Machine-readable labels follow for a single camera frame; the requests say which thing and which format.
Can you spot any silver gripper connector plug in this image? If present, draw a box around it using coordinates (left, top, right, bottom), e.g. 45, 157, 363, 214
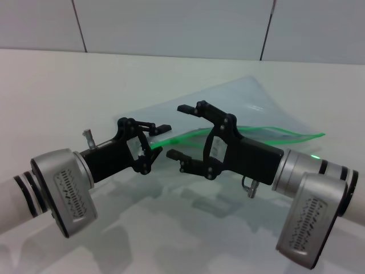
241, 176, 259, 199
82, 128, 96, 150

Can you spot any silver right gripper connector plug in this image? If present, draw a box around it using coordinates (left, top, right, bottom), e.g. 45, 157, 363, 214
241, 176, 259, 199

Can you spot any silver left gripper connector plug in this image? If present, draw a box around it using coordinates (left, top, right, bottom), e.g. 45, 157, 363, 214
82, 128, 96, 150

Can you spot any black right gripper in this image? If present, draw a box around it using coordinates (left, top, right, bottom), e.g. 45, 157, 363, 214
166, 100, 285, 186

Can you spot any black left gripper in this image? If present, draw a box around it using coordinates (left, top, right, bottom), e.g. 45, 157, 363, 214
79, 116, 172, 184

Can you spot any clear green-zip document bag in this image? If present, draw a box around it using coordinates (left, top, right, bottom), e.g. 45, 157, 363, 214
146, 74, 326, 162

